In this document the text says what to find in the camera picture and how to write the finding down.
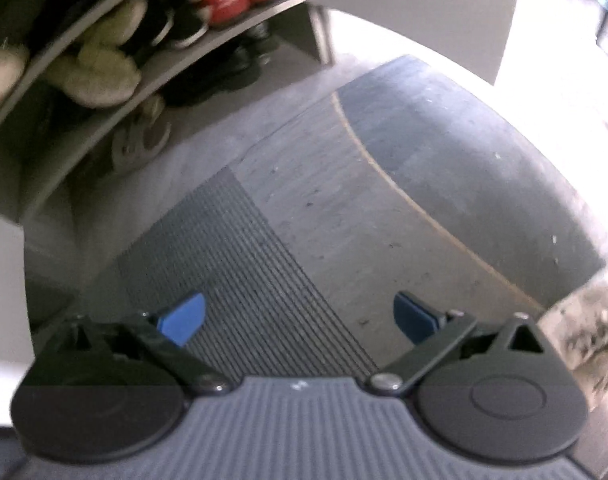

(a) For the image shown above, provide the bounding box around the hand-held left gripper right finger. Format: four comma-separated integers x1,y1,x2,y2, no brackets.
368,290,561,395

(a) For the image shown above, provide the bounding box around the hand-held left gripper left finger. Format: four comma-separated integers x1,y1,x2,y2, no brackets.
38,293,232,396

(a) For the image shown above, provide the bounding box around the grey shoe cabinet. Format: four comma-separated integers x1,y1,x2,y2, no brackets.
0,0,335,226

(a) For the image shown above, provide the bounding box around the white cabinet door gold emblem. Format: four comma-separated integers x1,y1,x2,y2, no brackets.
301,0,527,86

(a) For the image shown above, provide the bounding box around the grey door mat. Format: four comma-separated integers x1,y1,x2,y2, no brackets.
78,55,608,378

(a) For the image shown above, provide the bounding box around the beige speckled object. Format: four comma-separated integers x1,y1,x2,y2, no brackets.
536,280,608,411

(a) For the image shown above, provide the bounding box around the black leather shoe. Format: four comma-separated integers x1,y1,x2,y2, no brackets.
166,35,272,106

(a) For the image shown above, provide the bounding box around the black sneaker white sole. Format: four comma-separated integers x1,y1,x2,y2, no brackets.
148,5,211,52

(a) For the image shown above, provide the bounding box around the cream shoe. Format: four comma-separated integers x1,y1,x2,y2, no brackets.
0,45,29,116

